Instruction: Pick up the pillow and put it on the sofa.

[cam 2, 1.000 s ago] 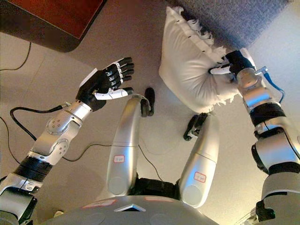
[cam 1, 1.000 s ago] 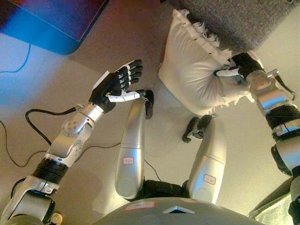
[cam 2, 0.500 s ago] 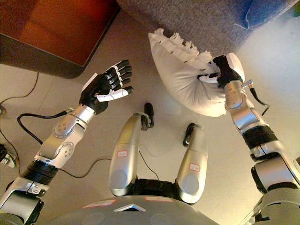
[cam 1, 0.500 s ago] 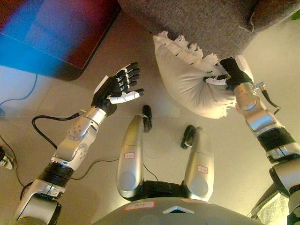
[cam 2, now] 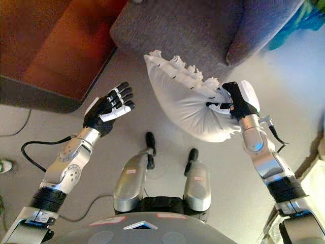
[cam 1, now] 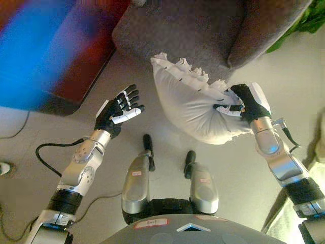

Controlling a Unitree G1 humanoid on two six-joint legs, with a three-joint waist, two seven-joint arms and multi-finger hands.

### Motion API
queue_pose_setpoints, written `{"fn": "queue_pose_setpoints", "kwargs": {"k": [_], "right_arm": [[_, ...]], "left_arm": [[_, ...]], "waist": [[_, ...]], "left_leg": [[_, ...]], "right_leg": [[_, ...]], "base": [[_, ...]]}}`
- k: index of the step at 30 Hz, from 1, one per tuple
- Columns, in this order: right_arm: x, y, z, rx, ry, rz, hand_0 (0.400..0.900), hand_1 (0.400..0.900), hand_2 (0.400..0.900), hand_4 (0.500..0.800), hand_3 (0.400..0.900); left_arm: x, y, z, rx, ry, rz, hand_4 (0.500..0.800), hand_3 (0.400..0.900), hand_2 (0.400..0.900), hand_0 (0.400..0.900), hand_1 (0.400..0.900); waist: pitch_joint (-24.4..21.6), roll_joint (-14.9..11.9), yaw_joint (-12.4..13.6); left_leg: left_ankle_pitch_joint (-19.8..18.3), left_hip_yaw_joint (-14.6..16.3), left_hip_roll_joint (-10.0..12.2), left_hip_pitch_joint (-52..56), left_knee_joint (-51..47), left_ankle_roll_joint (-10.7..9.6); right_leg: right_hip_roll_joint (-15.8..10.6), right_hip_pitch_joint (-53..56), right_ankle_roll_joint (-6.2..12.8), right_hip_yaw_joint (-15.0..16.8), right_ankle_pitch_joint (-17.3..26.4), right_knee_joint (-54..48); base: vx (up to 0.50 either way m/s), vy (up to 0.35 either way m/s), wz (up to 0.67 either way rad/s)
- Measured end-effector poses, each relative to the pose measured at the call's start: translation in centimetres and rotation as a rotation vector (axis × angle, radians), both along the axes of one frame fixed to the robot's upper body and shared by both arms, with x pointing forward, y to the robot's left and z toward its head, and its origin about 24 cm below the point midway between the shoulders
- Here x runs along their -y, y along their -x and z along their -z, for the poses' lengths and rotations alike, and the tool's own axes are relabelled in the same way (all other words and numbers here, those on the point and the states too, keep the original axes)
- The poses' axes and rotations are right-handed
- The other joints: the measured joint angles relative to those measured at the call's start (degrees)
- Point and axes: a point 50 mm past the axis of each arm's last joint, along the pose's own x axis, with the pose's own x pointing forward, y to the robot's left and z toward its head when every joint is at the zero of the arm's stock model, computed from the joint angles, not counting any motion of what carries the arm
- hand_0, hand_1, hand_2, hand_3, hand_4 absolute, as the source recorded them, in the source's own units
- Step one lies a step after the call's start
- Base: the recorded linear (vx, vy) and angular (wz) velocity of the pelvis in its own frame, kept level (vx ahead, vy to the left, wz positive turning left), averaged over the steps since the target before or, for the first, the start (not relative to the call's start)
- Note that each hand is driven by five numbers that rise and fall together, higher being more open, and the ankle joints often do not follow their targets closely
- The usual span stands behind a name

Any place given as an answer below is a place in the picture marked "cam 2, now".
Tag white fringed pillow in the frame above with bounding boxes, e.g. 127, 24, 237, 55
143, 50, 254, 143

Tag black left robot foot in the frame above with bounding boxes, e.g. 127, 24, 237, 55
145, 131, 156, 153

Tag black robot pelvis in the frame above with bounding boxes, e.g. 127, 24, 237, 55
141, 195, 185, 215

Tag black robot foot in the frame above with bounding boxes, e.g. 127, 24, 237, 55
187, 148, 200, 164
145, 131, 156, 153

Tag grey fabric armchair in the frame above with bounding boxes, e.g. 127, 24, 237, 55
109, 0, 305, 74

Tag grey robot torso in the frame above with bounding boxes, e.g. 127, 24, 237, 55
48, 212, 238, 244

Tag thin floor cable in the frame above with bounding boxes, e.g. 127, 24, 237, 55
0, 109, 33, 138

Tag white green shoe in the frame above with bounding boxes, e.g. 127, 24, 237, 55
0, 159, 14, 174

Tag brown wooden cabinet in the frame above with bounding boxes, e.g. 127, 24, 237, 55
0, 0, 127, 114

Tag black right robot foot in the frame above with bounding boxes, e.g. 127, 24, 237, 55
187, 148, 200, 164

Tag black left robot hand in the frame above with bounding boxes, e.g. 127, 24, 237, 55
82, 81, 137, 138

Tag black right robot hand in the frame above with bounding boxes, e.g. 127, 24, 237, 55
206, 80, 260, 123

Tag grey floor cable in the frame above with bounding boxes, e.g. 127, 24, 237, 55
58, 194, 115, 222

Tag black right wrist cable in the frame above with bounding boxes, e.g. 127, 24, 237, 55
261, 115, 290, 154

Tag silver left robot leg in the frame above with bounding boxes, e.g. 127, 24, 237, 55
113, 148, 155, 217

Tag green leafy houseplant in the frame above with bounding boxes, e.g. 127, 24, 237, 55
266, 0, 325, 51

